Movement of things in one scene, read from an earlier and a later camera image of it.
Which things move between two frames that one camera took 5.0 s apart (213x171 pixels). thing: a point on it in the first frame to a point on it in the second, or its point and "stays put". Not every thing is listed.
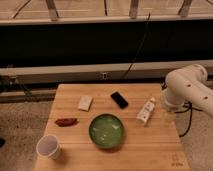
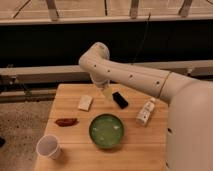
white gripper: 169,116 to 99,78
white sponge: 84,102 stays put
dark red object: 66,122 stays put
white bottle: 144,114 stays put
